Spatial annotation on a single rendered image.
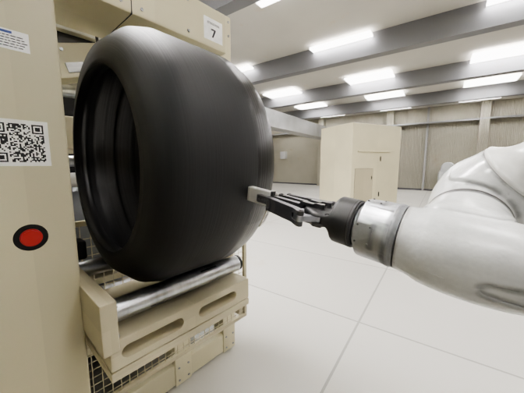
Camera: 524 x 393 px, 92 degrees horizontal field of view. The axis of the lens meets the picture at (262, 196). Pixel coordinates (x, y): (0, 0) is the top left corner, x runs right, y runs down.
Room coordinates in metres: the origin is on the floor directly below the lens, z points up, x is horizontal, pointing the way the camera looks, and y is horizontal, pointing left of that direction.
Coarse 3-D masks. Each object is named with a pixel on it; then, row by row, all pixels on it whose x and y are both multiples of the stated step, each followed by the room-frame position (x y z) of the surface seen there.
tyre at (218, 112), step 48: (96, 48) 0.58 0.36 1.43; (144, 48) 0.48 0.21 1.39; (192, 48) 0.55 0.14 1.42; (96, 96) 0.76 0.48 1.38; (144, 96) 0.44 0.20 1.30; (192, 96) 0.45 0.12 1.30; (240, 96) 0.55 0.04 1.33; (96, 144) 0.82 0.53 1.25; (144, 144) 0.44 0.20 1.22; (192, 144) 0.43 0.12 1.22; (240, 144) 0.51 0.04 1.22; (96, 192) 0.80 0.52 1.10; (144, 192) 0.45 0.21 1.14; (192, 192) 0.43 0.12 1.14; (240, 192) 0.51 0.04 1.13; (96, 240) 0.64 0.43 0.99; (144, 240) 0.46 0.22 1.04; (192, 240) 0.47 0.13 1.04; (240, 240) 0.60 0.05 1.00
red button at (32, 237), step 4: (32, 228) 0.43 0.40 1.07; (24, 232) 0.42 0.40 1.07; (28, 232) 0.42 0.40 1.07; (32, 232) 0.42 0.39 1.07; (36, 232) 0.43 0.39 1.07; (40, 232) 0.43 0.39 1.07; (20, 236) 0.41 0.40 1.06; (24, 236) 0.42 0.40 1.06; (28, 236) 0.42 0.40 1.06; (32, 236) 0.42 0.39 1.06; (36, 236) 0.43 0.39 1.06; (40, 236) 0.43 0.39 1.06; (20, 240) 0.41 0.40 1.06; (24, 240) 0.41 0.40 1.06; (28, 240) 0.42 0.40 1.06; (32, 240) 0.42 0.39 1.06; (36, 240) 0.43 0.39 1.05; (40, 240) 0.43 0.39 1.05; (24, 244) 0.42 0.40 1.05; (28, 244) 0.42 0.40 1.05; (32, 244) 0.42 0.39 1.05; (36, 244) 0.43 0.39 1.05
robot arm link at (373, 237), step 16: (368, 208) 0.35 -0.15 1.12; (384, 208) 0.34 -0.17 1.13; (400, 208) 0.33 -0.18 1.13; (352, 224) 0.36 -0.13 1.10; (368, 224) 0.33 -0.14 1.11; (384, 224) 0.32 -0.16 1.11; (352, 240) 0.35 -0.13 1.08; (368, 240) 0.33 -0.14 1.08; (384, 240) 0.31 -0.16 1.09; (368, 256) 0.34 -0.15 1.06; (384, 256) 0.32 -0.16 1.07
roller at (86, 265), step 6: (96, 258) 0.69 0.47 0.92; (102, 258) 0.69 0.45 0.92; (84, 264) 0.65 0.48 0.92; (90, 264) 0.66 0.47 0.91; (96, 264) 0.67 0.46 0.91; (102, 264) 0.68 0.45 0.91; (84, 270) 0.65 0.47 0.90; (90, 270) 0.66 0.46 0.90; (96, 270) 0.67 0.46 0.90; (102, 270) 0.68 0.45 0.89; (108, 270) 0.70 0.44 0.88
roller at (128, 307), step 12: (216, 264) 0.65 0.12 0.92; (228, 264) 0.67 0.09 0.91; (240, 264) 0.69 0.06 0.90; (180, 276) 0.57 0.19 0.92; (192, 276) 0.58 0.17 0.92; (204, 276) 0.60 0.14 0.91; (216, 276) 0.63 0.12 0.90; (144, 288) 0.51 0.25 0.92; (156, 288) 0.52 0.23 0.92; (168, 288) 0.53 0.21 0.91; (180, 288) 0.55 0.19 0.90; (192, 288) 0.57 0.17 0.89; (120, 300) 0.47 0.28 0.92; (132, 300) 0.48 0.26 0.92; (144, 300) 0.49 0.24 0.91; (156, 300) 0.51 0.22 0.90; (120, 312) 0.45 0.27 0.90; (132, 312) 0.47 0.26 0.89
